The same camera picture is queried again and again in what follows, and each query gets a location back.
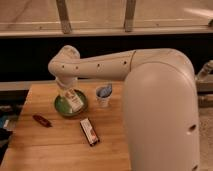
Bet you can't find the white drink bottle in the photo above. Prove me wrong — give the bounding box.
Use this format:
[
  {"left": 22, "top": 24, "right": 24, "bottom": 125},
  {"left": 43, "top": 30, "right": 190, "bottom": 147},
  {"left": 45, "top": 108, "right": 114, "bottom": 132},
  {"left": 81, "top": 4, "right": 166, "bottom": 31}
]
[{"left": 59, "top": 88, "right": 83, "bottom": 112}]

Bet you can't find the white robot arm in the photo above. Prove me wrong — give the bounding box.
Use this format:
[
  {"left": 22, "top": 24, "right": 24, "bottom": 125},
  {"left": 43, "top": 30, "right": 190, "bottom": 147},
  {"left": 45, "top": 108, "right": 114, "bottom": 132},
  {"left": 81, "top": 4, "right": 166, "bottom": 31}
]
[{"left": 48, "top": 45, "right": 200, "bottom": 171}]

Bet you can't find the green ceramic bowl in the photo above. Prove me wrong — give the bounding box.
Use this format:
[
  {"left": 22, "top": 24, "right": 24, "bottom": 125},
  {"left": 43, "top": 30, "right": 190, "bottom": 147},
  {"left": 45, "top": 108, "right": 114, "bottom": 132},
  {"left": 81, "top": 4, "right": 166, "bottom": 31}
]
[{"left": 54, "top": 89, "right": 88, "bottom": 117}]

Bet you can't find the white cup with blue wrapper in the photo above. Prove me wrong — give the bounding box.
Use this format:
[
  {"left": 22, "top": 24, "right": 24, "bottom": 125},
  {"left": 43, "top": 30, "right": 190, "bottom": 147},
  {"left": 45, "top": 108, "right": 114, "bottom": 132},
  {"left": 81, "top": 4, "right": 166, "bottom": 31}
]
[{"left": 96, "top": 84, "right": 112, "bottom": 108}]

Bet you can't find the dark clutter at left edge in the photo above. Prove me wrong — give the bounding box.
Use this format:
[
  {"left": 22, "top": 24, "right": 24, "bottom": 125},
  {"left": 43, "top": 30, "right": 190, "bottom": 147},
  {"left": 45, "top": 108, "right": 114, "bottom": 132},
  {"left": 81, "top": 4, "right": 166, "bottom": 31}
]
[{"left": 0, "top": 105, "right": 18, "bottom": 164}]

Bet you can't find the left metal window post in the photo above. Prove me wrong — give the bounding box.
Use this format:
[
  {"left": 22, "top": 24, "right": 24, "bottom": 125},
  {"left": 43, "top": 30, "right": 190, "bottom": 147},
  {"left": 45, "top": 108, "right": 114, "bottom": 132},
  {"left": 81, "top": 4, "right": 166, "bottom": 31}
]
[{"left": 56, "top": 0, "right": 72, "bottom": 34}]

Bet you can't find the metal window post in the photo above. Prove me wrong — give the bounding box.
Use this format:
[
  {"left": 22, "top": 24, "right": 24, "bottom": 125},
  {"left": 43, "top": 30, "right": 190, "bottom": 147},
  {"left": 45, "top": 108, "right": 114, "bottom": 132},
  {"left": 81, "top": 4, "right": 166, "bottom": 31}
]
[
  {"left": 56, "top": 0, "right": 72, "bottom": 34},
  {"left": 124, "top": 0, "right": 136, "bottom": 32}
]

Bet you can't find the right metal window post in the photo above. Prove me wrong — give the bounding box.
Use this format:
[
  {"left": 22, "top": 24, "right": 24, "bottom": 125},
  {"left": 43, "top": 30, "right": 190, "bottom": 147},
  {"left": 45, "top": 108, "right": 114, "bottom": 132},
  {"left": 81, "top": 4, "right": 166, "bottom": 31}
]
[{"left": 124, "top": 0, "right": 136, "bottom": 32}]

